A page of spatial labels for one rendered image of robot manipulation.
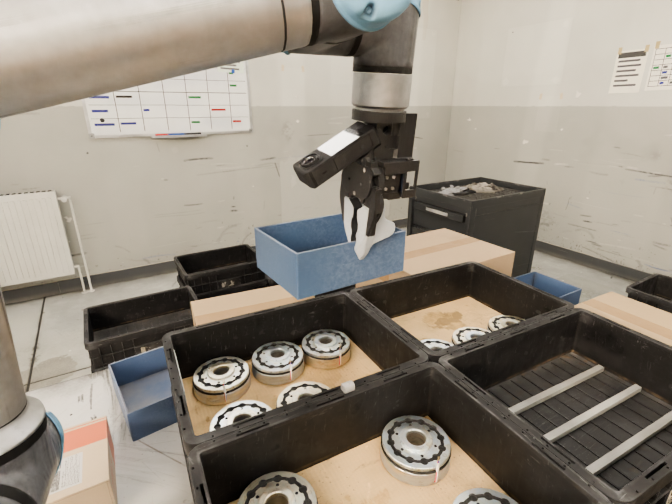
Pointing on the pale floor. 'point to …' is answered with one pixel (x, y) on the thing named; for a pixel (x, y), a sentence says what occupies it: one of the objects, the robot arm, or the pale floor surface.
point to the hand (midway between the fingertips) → (355, 251)
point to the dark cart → (483, 215)
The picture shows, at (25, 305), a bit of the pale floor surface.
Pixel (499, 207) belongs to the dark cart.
